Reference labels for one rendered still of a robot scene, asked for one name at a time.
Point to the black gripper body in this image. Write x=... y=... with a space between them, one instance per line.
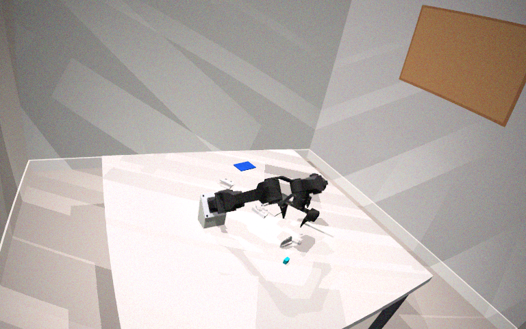
x=299 y=203

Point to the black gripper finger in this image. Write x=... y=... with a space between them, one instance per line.
x=304 y=221
x=283 y=210

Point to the blue flat square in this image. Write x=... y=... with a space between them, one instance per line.
x=243 y=166

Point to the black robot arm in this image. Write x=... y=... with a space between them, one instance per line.
x=268 y=191

